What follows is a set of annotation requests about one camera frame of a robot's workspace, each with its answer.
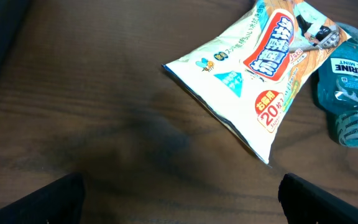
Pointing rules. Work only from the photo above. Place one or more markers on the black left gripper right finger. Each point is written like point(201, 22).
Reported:
point(304, 202)

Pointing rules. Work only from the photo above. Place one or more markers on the teal mouthwash bottle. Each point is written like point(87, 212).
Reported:
point(337, 89)

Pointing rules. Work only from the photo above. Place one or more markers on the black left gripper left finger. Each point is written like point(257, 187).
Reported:
point(58, 202)

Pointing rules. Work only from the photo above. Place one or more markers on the yellow wet wipes bag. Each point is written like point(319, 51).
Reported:
point(249, 75)

